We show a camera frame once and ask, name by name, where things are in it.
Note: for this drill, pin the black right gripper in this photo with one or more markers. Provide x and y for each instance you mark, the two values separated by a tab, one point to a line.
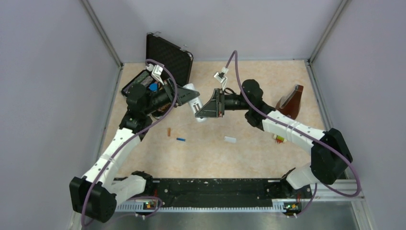
213	109

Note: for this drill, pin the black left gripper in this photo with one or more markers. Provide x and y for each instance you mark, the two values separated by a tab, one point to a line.
183	94

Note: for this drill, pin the blue round dealer chip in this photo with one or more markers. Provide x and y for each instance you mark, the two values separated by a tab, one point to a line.
153	87

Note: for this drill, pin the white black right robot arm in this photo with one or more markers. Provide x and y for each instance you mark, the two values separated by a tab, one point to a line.
328	150

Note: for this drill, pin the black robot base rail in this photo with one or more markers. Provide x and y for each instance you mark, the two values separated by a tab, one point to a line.
219	195

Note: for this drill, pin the colourful toy brick stack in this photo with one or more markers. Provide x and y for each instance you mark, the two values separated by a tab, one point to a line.
279	139

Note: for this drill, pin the brown wooden metronome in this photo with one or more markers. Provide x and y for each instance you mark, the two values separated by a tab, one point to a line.
290	104

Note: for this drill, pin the white battery cover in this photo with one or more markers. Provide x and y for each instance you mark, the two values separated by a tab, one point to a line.
230	139

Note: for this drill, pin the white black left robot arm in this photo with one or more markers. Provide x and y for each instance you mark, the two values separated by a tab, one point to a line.
98	193

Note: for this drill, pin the white remote control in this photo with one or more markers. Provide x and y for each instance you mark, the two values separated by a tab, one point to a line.
195	103

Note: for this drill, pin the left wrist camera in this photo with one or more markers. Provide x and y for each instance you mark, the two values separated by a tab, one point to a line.
155	72

